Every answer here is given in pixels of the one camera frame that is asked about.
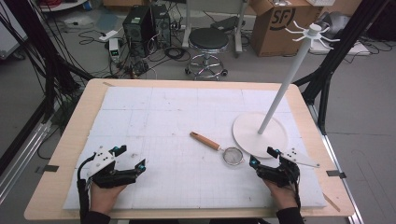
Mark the black metal frame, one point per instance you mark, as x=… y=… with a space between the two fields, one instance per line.
x=53 y=71
x=330 y=62

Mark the white desk legs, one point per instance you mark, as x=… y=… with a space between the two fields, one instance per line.
x=238 y=28

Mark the white device with green display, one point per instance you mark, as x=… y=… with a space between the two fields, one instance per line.
x=114 y=49

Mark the white rack stand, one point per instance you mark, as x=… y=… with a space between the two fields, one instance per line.
x=260 y=135

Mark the black tape strip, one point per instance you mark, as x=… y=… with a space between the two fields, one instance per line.
x=336 y=174
x=47 y=168

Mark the white power strip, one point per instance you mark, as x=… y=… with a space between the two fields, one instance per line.
x=108 y=35

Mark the white foam mat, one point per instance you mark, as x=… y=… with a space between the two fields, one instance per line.
x=174 y=124

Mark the black round stool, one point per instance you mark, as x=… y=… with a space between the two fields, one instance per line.
x=208 y=39

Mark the black computer tower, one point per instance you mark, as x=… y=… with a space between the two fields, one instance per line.
x=162 y=25
x=137 y=29

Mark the person's right hand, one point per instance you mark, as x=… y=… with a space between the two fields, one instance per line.
x=281 y=196

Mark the person's left hand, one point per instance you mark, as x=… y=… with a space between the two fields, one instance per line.
x=104 y=196

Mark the cardboard box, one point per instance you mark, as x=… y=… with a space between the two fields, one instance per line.
x=280 y=28

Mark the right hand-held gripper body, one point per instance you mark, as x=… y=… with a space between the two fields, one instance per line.
x=281 y=175

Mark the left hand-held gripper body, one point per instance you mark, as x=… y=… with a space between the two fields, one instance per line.
x=101 y=174

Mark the aluminium rail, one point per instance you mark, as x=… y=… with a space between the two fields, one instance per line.
x=21 y=158
x=339 y=161

